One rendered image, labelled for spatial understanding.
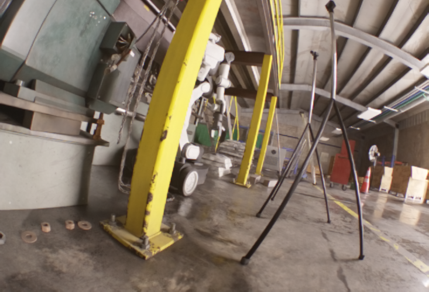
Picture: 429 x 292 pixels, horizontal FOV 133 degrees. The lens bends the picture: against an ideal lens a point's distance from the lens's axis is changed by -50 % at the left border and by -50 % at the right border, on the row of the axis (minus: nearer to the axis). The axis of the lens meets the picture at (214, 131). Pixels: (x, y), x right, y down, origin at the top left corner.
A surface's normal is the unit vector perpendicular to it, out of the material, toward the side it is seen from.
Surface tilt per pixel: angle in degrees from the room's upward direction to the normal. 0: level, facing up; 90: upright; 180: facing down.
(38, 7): 90
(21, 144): 90
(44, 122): 90
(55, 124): 90
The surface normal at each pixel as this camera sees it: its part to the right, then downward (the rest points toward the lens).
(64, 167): 0.91, 0.20
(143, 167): -0.34, -0.15
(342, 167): -0.63, -0.22
